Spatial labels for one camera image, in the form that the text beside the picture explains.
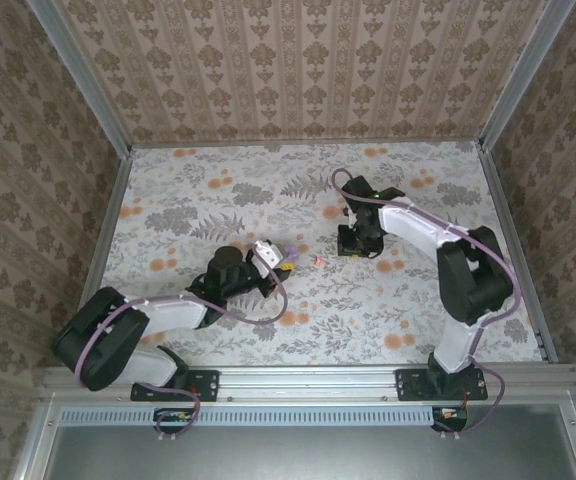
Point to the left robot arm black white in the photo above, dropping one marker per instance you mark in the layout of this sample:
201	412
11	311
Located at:
178	312

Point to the floral patterned table cloth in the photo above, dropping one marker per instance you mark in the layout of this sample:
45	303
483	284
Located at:
318	330

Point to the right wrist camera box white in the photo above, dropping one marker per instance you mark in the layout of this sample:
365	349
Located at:
349	216

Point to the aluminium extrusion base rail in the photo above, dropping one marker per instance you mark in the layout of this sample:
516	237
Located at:
308	382

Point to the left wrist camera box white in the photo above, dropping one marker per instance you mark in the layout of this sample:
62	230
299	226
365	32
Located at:
268	256

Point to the aluminium table side rail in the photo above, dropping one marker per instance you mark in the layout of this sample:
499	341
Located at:
120	190
517	250

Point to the grey sheet metal panel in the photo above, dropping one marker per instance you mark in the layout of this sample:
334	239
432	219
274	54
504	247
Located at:
318	455

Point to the aluminium frame post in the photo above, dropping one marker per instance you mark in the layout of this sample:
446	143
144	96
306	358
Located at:
524	75
87	85

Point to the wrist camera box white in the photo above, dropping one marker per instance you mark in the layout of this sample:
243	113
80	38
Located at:
268	256
349	216

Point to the purple earbud charging case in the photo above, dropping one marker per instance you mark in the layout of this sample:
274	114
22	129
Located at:
292	254

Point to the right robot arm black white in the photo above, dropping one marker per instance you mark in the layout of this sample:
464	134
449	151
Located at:
413	225

